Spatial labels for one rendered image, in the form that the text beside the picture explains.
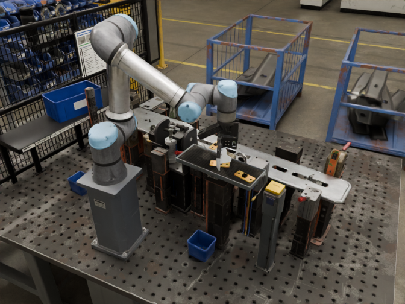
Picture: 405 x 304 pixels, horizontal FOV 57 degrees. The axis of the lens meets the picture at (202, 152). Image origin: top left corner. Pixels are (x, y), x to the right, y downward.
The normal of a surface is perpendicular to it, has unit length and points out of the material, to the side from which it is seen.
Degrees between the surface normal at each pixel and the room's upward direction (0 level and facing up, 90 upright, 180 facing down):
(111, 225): 90
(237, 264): 0
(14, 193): 0
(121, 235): 91
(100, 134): 7
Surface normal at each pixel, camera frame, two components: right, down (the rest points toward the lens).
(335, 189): 0.00, -0.83
